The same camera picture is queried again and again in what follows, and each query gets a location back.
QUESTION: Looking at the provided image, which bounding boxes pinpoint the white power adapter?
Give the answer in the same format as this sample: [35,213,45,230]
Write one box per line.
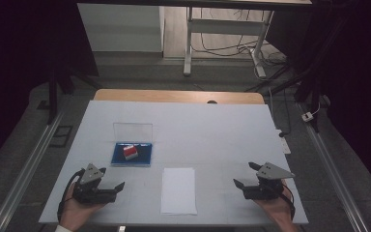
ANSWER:
[300,111,315,123]

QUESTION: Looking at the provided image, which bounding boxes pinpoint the white paper sheet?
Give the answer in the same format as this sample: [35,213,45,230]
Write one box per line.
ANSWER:
[159,166,198,217]

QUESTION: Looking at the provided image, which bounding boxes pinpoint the person's left hand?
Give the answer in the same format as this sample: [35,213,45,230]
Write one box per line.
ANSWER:
[59,183,106,232]

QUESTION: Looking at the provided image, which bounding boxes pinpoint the metal floor rail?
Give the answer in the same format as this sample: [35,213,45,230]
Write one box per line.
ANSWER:
[298,102,370,232]
[0,110,65,232]

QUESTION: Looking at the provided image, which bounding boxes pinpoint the blue ink pad case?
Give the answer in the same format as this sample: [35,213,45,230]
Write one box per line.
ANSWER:
[110,122,155,168]

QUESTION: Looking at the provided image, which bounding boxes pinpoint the large white table cover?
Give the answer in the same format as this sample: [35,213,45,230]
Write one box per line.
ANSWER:
[38,100,310,226]

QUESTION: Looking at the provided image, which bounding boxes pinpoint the black stand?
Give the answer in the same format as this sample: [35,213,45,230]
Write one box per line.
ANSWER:
[44,61,102,126]

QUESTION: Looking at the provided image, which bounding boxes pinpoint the white desk frame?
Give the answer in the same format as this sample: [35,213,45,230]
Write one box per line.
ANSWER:
[182,6,275,78]

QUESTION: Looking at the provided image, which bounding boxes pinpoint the person's right hand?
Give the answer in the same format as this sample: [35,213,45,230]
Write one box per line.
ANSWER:
[253,181,301,232]

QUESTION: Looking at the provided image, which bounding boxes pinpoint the white cabinet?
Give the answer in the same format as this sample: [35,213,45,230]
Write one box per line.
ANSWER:
[76,3,166,53]

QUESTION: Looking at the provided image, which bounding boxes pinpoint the black floor cables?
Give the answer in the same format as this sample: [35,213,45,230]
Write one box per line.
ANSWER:
[191,8,293,136]

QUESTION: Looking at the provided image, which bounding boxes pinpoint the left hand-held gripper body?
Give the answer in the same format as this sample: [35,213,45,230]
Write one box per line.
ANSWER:
[72,162,117,205]

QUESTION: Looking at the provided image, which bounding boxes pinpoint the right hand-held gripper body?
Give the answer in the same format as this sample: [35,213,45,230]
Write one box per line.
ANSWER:
[243,161,296,201]

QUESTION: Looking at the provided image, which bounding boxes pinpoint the right hand-held gripper black cable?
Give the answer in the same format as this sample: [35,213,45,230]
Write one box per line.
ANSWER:
[281,183,297,222]

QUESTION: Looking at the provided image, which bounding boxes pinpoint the red and white stamp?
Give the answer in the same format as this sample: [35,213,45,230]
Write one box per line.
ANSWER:
[122,144,140,161]

